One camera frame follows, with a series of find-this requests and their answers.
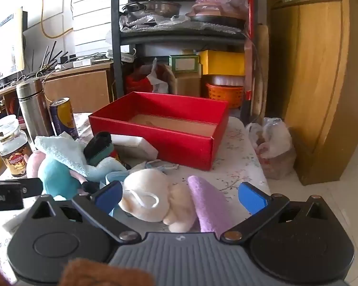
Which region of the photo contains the glass coffee jar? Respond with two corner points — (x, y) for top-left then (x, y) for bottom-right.
(0, 115), (33, 178)

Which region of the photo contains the floral tablecloth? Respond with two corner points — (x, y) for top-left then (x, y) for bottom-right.
(0, 112), (271, 286)

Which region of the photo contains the white foam block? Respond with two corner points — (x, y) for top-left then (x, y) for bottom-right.
(110, 134), (159, 160)

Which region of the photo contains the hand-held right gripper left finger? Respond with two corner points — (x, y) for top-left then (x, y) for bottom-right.
(25, 181), (141, 243)

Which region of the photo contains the brown fuzzy cloth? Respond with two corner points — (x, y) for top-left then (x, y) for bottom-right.
(0, 259), (154, 286)

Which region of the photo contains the pan with pink lid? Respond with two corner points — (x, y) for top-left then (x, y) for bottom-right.
(185, 3), (247, 29)

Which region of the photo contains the pink and blue pig plush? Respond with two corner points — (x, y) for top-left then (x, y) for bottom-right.
(26, 150), (91, 201)

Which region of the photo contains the red bag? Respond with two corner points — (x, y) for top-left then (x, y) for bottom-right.
(125, 66), (156, 94)

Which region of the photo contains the black router with antennas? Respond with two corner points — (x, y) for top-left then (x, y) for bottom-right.
(30, 42), (69, 75)

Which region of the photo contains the striped knitted sock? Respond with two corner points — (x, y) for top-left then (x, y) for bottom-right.
(83, 132), (120, 167)

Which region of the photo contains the white plastic container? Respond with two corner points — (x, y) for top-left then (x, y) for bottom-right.
(209, 74), (245, 87)

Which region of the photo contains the light blue face mask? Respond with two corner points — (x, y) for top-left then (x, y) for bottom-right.
(137, 159), (179, 176)

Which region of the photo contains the red cardboard box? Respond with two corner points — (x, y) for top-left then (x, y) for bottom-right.
(89, 92), (230, 171)

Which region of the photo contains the flat screen monitor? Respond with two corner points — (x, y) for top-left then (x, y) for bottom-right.
(0, 6), (27, 84)

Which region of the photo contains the orange plastic basket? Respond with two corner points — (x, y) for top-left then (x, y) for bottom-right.
(205, 83), (245, 109)

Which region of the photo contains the white power strip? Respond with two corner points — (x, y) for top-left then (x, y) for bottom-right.
(55, 58), (93, 69)

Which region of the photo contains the green box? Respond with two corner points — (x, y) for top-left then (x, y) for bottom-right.
(169, 54), (203, 72)

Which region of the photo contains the tall wooden cabinet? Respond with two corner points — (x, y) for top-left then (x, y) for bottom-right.
(264, 0), (358, 186)

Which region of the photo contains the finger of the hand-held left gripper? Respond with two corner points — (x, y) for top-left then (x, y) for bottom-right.
(18, 178), (44, 199)

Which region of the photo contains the yellow box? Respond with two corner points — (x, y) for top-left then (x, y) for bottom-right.
(198, 50), (246, 76)

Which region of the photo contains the clear plastic bag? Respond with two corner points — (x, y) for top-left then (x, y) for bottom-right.
(245, 117), (297, 180)

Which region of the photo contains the wooden board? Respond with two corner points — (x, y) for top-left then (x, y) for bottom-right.
(255, 24), (270, 117)

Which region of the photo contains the white plastic bag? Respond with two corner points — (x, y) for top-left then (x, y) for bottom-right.
(146, 58), (169, 94)

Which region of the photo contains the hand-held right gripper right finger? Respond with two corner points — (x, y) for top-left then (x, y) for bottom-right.
(219, 182), (335, 243)

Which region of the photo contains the black metal shelf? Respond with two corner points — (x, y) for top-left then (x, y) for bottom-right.
(111, 0), (257, 102)

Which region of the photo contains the bubble wrap sheet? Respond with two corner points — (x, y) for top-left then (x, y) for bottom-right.
(119, 13), (245, 33)

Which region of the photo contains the steel pot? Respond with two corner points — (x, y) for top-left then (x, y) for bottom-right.
(122, 0), (182, 21)

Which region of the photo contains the red flat box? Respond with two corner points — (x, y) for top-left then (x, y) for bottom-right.
(240, 0), (258, 102)

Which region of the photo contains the stainless steel thermos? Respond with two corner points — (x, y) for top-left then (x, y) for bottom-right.
(16, 77), (56, 146)

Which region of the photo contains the blue and yellow drink can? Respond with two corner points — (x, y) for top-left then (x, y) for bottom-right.
(49, 97), (79, 140)

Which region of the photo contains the low wooden cabinet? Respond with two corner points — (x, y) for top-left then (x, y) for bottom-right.
(0, 61), (114, 117)

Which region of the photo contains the brown cardboard box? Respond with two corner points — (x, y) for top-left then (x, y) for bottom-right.
(164, 64), (202, 97)

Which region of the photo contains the light blue towel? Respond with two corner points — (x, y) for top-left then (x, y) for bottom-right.
(34, 133), (129, 182)

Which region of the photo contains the yellow cable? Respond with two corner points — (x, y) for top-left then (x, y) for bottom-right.
(41, 0), (75, 39)

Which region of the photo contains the cream plush toy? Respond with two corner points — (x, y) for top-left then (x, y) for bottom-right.
(118, 168), (197, 233)

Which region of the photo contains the purple towel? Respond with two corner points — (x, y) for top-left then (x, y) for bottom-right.
(187, 175), (242, 234)

